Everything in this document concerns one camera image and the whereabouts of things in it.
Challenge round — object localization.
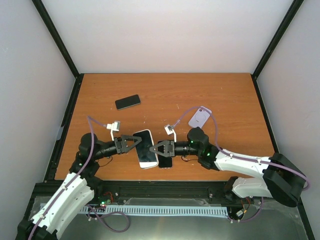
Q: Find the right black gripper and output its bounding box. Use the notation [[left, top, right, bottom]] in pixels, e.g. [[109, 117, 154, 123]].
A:
[[149, 139, 201, 158]]

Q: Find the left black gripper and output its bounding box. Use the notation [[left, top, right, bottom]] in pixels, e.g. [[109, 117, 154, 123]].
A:
[[93, 134, 142, 160]]

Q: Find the black phone pink edge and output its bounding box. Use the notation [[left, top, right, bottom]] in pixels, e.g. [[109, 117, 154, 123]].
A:
[[157, 157, 173, 169]]

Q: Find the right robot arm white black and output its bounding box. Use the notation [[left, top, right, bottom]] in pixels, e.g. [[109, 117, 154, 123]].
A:
[[149, 127, 308, 208]]

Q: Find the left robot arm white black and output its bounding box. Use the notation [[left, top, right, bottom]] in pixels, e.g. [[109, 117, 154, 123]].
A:
[[16, 133, 142, 240]]

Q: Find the black phone green edge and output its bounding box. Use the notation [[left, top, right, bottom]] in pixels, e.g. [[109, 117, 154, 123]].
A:
[[115, 94, 141, 110]]

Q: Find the purple phone case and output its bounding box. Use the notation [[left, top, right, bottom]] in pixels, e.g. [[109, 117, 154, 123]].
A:
[[188, 106, 212, 128]]

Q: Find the green led controller board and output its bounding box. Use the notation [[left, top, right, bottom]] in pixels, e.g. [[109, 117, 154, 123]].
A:
[[97, 191, 114, 207]]

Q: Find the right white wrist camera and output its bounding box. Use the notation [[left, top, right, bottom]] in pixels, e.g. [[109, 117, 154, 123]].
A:
[[164, 124, 177, 142]]

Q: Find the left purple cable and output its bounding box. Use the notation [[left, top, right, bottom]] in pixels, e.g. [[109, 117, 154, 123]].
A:
[[27, 115, 108, 240]]

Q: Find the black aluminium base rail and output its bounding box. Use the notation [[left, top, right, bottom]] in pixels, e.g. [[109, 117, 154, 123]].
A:
[[32, 178, 240, 205]]

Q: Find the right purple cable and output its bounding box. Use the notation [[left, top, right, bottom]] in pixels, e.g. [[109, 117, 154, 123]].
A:
[[172, 106, 311, 191]]

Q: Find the light blue cable duct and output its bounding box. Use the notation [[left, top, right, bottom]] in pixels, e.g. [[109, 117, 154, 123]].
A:
[[95, 205, 228, 218]]

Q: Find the purple floor cable loop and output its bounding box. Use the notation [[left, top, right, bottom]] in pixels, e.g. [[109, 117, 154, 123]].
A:
[[84, 203, 131, 233]]

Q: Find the left black frame post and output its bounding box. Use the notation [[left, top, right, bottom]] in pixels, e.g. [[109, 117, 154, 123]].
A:
[[31, 0, 85, 78]]

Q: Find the black frame post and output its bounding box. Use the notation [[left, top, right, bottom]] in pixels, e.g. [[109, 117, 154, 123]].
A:
[[31, 0, 85, 78], [251, 0, 306, 78]]

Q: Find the right black frame post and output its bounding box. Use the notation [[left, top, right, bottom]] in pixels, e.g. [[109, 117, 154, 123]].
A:
[[251, 0, 306, 78]]

